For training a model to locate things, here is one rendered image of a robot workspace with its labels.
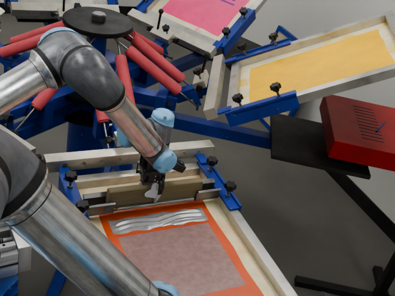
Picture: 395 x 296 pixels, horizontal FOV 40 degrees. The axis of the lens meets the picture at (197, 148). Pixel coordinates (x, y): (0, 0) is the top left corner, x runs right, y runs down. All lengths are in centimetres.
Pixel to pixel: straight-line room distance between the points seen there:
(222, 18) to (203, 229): 146
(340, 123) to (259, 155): 172
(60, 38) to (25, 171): 81
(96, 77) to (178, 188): 74
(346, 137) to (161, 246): 103
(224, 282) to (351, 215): 225
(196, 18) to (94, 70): 180
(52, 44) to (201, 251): 87
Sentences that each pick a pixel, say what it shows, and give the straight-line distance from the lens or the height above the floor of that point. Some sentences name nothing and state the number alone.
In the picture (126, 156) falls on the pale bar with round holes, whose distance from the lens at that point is 210.
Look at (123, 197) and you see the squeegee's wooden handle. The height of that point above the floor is 103.
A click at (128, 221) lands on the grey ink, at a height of 96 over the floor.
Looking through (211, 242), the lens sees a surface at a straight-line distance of 192.
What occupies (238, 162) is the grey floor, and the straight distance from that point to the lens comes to 406.
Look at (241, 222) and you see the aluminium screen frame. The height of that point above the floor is 99.
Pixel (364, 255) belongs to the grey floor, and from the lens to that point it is 368.
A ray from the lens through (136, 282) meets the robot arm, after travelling 79.
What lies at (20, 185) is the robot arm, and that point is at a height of 183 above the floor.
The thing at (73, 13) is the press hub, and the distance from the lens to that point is 254.
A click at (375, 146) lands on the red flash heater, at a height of 110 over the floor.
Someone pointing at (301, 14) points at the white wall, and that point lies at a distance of 451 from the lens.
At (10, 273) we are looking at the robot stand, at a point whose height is 113.
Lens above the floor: 225
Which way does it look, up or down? 33 degrees down
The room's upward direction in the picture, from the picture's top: 13 degrees clockwise
